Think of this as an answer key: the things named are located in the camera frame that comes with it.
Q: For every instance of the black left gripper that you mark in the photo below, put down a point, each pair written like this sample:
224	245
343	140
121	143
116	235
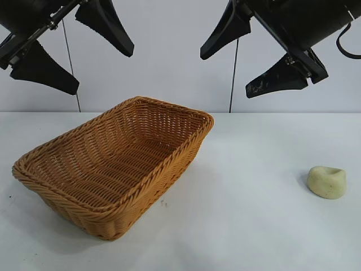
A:
34	17

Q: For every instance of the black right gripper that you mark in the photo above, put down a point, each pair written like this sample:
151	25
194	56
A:
304	19

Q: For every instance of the brown woven wicker basket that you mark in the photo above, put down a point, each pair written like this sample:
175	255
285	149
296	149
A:
112	169

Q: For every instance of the pale yellow egg yolk pastry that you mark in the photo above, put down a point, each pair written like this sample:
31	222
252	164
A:
324	183

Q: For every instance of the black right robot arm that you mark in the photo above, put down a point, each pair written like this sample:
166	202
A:
356	7

